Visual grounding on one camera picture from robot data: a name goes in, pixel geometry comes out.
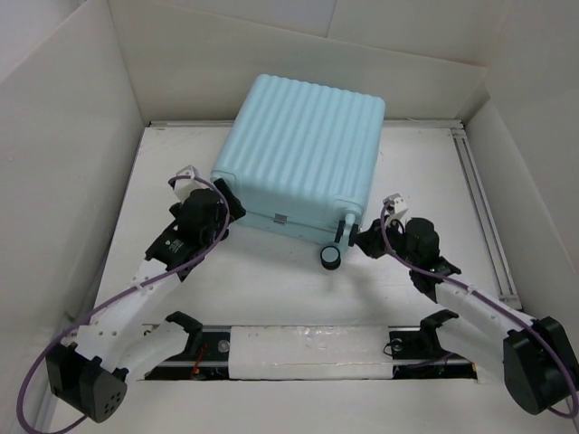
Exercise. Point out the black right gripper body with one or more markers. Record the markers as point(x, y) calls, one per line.
point(396, 241)

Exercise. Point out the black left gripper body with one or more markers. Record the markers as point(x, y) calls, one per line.
point(220, 224)

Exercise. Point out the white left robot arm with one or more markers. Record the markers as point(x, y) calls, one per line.
point(93, 370)

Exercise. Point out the light blue hard suitcase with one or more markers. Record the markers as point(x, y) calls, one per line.
point(301, 159)

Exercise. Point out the white foam block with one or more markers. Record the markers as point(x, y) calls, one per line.
point(309, 353)

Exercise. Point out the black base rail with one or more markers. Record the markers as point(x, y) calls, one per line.
point(210, 361)

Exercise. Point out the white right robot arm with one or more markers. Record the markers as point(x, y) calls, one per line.
point(533, 357)

